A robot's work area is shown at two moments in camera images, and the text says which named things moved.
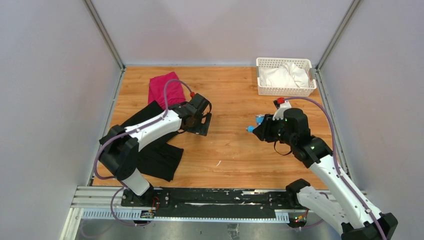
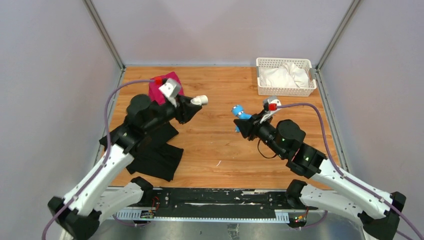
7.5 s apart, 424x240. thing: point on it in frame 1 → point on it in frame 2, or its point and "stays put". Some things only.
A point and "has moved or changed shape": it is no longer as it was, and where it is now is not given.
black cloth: x=158 y=157 stays put
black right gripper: x=263 y=131 → x=249 y=127
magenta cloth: x=175 y=90 stays put
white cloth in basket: x=288 y=75 stays put
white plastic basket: x=285 y=77 stays put
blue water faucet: x=259 y=119 has moved or changed shape
